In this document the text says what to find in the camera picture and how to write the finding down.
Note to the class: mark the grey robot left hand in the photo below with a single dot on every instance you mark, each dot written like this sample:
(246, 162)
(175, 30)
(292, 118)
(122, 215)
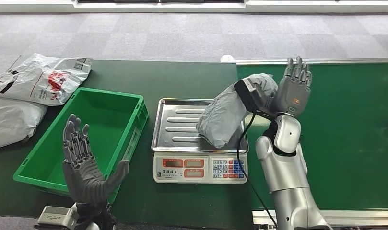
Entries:
(82, 177)

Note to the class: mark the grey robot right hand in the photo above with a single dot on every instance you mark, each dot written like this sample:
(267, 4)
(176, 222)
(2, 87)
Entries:
(292, 95)

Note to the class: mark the grey plastic mailer package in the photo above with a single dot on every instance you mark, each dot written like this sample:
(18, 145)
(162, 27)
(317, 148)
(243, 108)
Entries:
(219, 123)

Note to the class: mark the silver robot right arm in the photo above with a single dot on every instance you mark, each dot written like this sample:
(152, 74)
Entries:
(286, 177)

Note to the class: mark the green conveyor belt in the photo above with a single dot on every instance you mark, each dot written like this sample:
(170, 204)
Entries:
(349, 127)

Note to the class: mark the white round conveyor end cap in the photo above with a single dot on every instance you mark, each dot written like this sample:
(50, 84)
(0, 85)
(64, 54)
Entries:
(227, 58)

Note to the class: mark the green plastic crate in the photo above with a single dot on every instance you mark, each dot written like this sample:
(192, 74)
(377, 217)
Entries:
(111, 120)

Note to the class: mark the plain white mailer bag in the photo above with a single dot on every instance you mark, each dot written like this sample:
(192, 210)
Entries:
(9, 123)

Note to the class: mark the digital scale with steel tray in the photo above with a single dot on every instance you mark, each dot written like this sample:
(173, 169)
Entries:
(181, 168)

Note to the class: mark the white mailer bag, red print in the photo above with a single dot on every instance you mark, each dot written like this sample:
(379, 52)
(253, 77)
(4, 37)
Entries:
(38, 79)

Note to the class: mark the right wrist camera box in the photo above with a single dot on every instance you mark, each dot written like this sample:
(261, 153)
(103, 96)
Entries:
(251, 94)

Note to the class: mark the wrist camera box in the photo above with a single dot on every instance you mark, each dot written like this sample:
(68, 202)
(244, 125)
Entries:
(55, 217)
(251, 94)

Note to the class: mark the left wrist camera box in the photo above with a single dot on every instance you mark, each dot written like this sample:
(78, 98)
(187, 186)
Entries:
(55, 217)

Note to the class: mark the silver conveyor side rail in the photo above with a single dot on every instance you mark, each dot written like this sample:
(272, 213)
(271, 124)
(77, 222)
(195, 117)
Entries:
(355, 217)
(340, 60)

